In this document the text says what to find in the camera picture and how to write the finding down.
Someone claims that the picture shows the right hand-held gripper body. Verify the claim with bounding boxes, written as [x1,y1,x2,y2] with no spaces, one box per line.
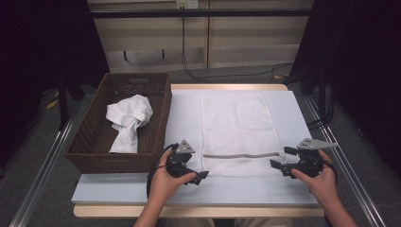
[292,137,339,178]

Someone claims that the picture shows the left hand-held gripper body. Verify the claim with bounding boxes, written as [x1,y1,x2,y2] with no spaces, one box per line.
[166,139,198,178]

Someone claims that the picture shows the white towel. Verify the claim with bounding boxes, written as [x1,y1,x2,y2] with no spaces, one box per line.
[200,92,287,178]

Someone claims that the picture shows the white cloth garment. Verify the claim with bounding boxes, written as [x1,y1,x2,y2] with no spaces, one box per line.
[105,94,154,154]

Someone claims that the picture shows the brown wicker basket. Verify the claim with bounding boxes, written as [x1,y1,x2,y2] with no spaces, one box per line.
[64,72,173,174]

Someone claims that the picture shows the person's right hand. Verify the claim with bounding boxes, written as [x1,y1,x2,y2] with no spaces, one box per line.
[290,150,338,206]

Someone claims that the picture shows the person's left hand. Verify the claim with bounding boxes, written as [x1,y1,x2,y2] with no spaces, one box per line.
[148,149,197,206]

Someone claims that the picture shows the person's beige trousers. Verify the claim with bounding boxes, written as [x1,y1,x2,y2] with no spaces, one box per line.
[165,217,294,227]

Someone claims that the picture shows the dark curtain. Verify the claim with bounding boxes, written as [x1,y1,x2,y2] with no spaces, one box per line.
[0,0,110,178]
[289,0,401,178]

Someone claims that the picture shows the beige wooden cabinet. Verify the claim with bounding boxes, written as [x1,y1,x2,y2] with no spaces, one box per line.
[87,0,315,74]

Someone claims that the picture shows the black metal stand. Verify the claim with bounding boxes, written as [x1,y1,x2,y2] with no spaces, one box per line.
[56,72,86,131]

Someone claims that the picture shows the yellow floor tape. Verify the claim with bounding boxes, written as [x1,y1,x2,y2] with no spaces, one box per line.
[45,91,61,111]

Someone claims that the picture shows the black horizontal metal bar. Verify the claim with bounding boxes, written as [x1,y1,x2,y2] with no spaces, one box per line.
[89,9,316,18]

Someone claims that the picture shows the white power outlet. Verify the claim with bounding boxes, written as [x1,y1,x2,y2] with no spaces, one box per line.
[176,0,200,9]

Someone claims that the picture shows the aluminium floor rail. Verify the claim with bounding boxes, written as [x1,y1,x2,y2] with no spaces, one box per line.
[304,97,387,227]
[9,116,77,227]

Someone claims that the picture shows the black floor cables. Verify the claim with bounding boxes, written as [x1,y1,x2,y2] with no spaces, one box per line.
[306,91,336,131]

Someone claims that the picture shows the thin black wall cable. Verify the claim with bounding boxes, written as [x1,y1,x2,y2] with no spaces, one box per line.
[181,9,294,83]

